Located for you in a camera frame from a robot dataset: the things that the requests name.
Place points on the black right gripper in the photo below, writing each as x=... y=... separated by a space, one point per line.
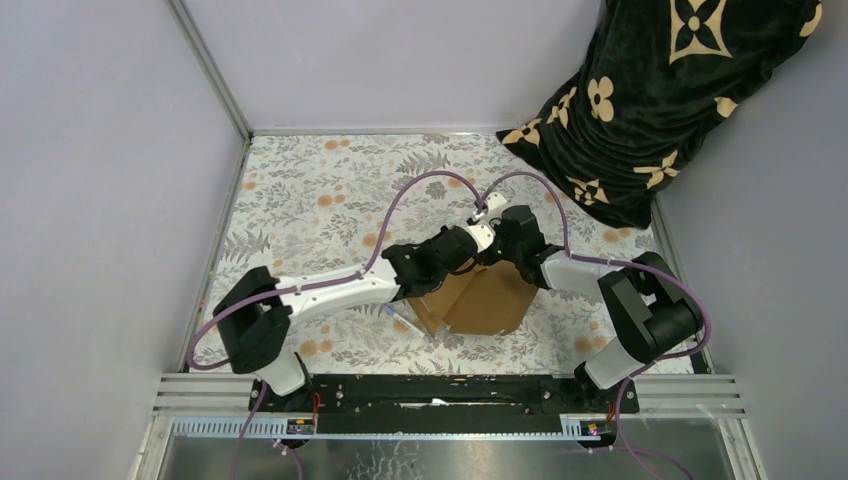
x=497 y=225

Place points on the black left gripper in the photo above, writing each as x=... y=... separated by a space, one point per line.
x=440 y=231

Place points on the white blue pen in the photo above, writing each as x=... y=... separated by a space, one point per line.
x=400 y=319

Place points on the brown cardboard box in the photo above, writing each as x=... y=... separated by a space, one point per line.
x=487 y=301

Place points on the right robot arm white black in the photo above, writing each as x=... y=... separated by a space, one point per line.
x=650 y=309

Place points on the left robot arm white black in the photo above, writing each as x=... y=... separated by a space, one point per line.
x=254 y=317

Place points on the black beige flower blanket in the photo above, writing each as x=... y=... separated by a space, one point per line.
x=657 y=78

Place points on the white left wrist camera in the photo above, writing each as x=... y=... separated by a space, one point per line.
x=482 y=234

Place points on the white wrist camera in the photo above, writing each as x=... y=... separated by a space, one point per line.
x=493 y=206
x=482 y=234

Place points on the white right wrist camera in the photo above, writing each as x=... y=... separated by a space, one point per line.
x=493 y=206

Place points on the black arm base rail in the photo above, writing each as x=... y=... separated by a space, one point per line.
x=393 y=400

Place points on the grey slotted cable duct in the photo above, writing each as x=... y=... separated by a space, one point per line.
x=550 y=428

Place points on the aluminium frame post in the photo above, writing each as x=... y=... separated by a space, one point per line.
x=204 y=57

